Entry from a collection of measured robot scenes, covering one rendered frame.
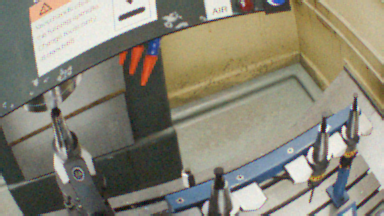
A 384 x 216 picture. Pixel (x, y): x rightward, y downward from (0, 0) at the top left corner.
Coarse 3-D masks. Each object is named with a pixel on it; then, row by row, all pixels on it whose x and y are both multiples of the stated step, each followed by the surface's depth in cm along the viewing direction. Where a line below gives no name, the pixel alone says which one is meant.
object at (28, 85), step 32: (0, 0) 45; (32, 0) 48; (160, 0) 58; (192, 0) 60; (256, 0) 63; (0, 32) 48; (128, 32) 59; (160, 32) 61; (0, 64) 51; (32, 64) 54; (64, 64) 57; (96, 64) 60; (0, 96) 53; (32, 96) 57
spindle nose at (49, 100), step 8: (72, 80) 75; (80, 80) 78; (56, 88) 73; (64, 88) 74; (72, 88) 76; (40, 96) 72; (48, 96) 73; (56, 96) 74; (64, 96) 75; (32, 104) 73; (40, 104) 73; (48, 104) 74; (56, 104) 75; (40, 112) 74
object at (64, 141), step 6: (60, 114) 84; (54, 120) 84; (60, 120) 85; (54, 126) 85; (60, 126) 85; (66, 126) 87; (54, 132) 86; (60, 132) 85; (66, 132) 86; (60, 138) 86; (66, 138) 87; (72, 138) 89; (60, 144) 87; (66, 144) 87; (72, 144) 88; (60, 150) 88; (66, 150) 87
